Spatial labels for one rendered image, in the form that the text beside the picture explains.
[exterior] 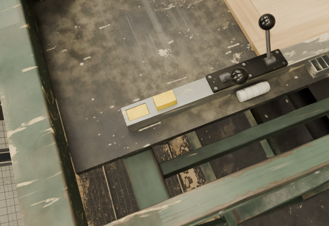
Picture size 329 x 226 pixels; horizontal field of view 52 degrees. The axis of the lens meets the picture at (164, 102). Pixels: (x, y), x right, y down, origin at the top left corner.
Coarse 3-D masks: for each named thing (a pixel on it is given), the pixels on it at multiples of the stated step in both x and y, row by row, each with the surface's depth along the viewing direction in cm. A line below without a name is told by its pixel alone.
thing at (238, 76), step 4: (236, 68) 70; (240, 68) 70; (232, 72) 70; (236, 72) 69; (240, 72) 69; (244, 72) 69; (220, 76) 80; (224, 76) 80; (228, 76) 77; (232, 76) 70; (236, 76) 69; (240, 76) 69; (244, 76) 69; (248, 76) 70; (220, 80) 81; (224, 80) 80; (228, 80) 81; (232, 80) 71; (236, 80) 70; (240, 80) 69; (244, 80) 70; (236, 84) 71; (240, 84) 70
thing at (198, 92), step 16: (288, 48) 85; (304, 48) 85; (320, 48) 84; (288, 64) 83; (304, 64) 86; (256, 80) 83; (176, 96) 81; (192, 96) 81; (208, 96) 81; (160, 112) 79; (176, 112) 82; (128, 128) 80
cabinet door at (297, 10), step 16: (224, 0) 97; (240, 0) 95; (256, 0) 95; (272, 0) 95; (288, 0) 94; (304, 0) 94; (320, 0) 94; (240, 16) 93; (256, 16) 92; (288, 16) 92; (304, 16) 92; (320, 16) 92; (256, 32) 90; (272, 32) 90; (288, 32) 90; (304, 32) 89; (320, 32) 89; (256, 48) 88; (272, 48) 88
